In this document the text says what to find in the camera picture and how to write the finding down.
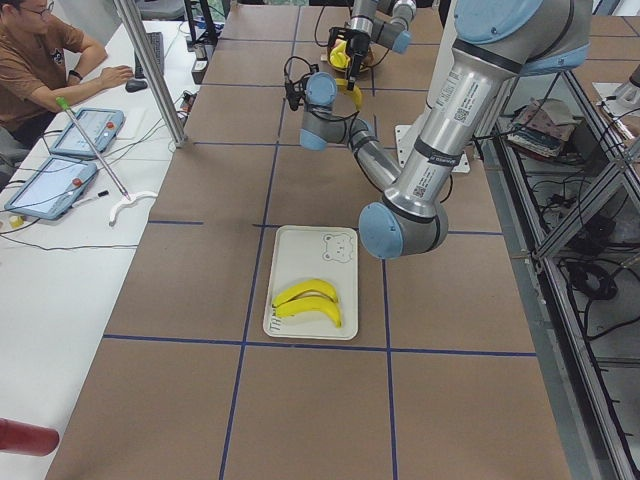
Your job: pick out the person in brown shirt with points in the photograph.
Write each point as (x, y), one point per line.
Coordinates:
(44, 59)

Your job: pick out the cream bear print tray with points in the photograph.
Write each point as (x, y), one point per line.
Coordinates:
(305, 252)

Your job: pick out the yellow banana moved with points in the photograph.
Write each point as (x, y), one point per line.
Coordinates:
(320, 286)
(311, 304)
(355, 94)

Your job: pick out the far teach pendant tablet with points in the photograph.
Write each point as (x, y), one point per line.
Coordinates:
(101, 125)

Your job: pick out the brown wicker basket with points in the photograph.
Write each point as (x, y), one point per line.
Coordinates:
(367, 63)

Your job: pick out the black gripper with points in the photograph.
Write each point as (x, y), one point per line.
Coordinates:
(356, 48)

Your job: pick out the pink rod green handle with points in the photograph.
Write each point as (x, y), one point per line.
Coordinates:
(62, 103)

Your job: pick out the red fire extinguisher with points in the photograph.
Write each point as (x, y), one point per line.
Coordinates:
(27, 439)

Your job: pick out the near teach pendant tablet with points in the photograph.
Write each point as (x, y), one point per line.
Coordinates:
(52, 190)

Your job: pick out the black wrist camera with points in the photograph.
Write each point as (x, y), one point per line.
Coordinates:
(295, 90)

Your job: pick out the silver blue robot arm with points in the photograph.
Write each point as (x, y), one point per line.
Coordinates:
(495, 41)
(385, 23)

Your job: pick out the teach pendant tablet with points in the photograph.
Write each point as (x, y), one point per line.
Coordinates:
(101, 125)
(52, 190)

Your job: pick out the aluminium frame post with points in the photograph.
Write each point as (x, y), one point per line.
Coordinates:
(130, 17)

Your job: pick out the white curved plastic part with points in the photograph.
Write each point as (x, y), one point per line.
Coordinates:
(127, 201)

